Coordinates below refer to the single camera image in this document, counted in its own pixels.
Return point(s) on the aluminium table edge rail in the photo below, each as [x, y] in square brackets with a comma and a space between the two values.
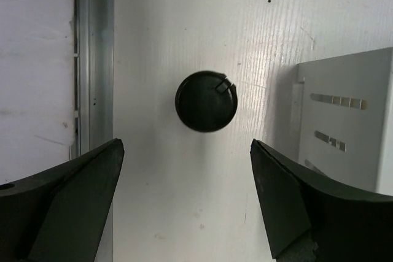
[94, 73]

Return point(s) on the spice jar black lid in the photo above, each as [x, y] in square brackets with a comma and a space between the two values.
[206, 101]

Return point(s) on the white metal organizer rack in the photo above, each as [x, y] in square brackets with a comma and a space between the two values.
[346, 118]

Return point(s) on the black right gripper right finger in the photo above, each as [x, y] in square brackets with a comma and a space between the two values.
[311, 217]

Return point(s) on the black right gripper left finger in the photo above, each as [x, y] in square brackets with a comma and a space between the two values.
[59, 214]

